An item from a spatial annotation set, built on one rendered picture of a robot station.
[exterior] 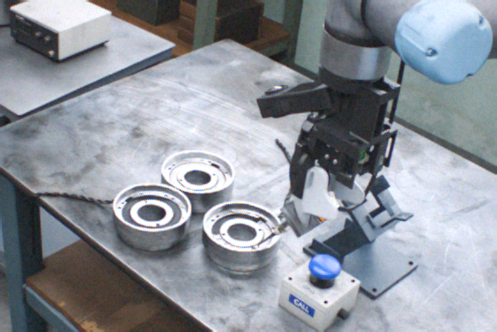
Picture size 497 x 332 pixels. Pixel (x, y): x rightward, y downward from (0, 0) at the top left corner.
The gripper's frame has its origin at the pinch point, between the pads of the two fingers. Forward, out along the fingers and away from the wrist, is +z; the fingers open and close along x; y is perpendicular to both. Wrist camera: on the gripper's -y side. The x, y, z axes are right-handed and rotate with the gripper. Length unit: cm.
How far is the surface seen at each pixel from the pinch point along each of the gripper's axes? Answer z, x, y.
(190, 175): 11.1, 4.3, -25.0
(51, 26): 17, 23, -89
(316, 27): 64, 156, -119
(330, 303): 8.6, -2.5, 7.2
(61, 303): 38, -10, -38
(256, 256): 10.0, -2.0, -5.5
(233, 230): 11.3, 0.7, -12.2
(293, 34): 69, 152, -127
